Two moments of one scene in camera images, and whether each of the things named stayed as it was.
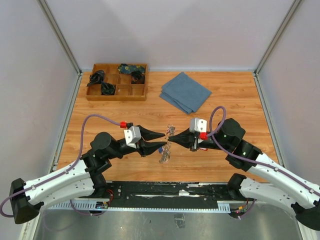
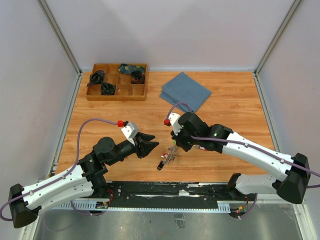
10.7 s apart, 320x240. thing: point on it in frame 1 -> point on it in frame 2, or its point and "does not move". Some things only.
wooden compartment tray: (125, 90) does not move
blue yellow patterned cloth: (124, 68) does not move
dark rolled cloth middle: (107, 89) does not move
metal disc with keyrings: (166, 155) -> (172, 152)
